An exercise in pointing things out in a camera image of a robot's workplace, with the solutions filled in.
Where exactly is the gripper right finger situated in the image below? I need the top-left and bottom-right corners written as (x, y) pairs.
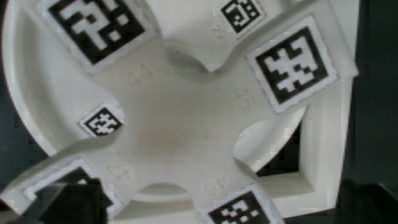
top-left (336, 180), bottom-right (398, 224)

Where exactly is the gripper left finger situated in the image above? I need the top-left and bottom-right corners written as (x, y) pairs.
top-left (15, 181), bottom-right (109, 224)

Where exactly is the white round table top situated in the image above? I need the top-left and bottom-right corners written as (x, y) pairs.
top-left (0, 0), bottom-right (363, 214)

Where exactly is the white cross-shaped table base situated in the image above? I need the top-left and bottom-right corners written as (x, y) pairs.
top-left (0, 0), bottom-right (361, 224)

